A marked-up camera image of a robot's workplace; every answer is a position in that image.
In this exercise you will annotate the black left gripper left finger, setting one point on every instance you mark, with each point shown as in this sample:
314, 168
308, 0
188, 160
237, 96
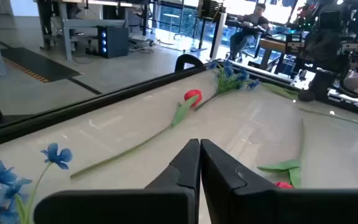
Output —
166, 205

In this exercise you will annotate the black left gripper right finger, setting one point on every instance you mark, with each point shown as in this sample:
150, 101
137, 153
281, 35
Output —
244, 205

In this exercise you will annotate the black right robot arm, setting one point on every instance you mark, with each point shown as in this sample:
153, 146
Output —
325, 46

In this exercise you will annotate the wooden table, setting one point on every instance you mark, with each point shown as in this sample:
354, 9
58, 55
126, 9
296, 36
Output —
272, 45

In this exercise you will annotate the black computer tower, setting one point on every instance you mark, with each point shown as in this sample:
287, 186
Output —
117, 42

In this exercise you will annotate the person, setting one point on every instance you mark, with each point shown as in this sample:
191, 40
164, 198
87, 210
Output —
250, 21

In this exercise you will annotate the black floor mat striped edge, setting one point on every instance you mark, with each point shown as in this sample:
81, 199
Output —
39, 63

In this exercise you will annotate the black equipment stand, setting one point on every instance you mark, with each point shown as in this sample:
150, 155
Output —
210, 9

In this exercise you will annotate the grey metal desk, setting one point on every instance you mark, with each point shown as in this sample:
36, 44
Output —
65, 31

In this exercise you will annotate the white floor post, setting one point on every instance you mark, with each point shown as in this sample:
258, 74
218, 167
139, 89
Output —
217, 37

